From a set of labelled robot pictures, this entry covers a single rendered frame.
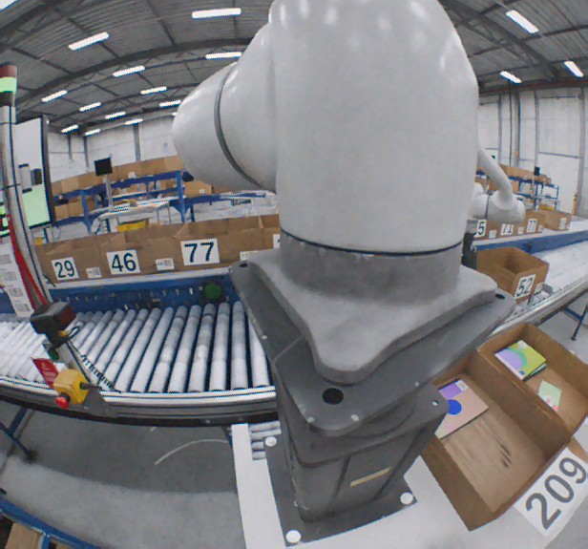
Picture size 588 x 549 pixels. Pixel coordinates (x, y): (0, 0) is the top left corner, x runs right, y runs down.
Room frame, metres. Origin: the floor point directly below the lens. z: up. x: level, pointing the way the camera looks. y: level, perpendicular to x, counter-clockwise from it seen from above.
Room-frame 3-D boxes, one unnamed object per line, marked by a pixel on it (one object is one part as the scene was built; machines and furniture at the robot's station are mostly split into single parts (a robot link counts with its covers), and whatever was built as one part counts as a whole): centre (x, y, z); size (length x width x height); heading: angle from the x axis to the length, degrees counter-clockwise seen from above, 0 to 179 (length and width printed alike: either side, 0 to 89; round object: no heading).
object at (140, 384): (0.65, 0.53, 0.72); 0.52 x 0.05 x 0.05; 10
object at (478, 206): (0.88, -0.76, 1.19); 0.13 x 0.11 x 0.16; 44
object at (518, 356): (0.38, -0.69, 0.79); 0.19 x 0.14 x 0.02; 100
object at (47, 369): (0.32, 0.70, 0.85); 0.16 x 0.01 x 0.13; 100
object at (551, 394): (0.21, -0.69, 0.76); 0.16 x 0.07 x 0.02; 123
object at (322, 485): (0.20, -0.07, 0.91); 0.26 x 0.26 x 0.33; 12
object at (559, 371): (0.28, -0.71, 0.80); 0.38 x 0.28 x 0.10; 10
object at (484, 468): (0.21, -0.40, 0.80); 0.38 x 0.28 x 0.10; 12
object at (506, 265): (0.88, -1.11, 0.83); 0.39 x 0.29 x 0.17; 99
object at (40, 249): (0.94, 1.50, 0.96); 0.39 x 0.29 x 0.17; 100
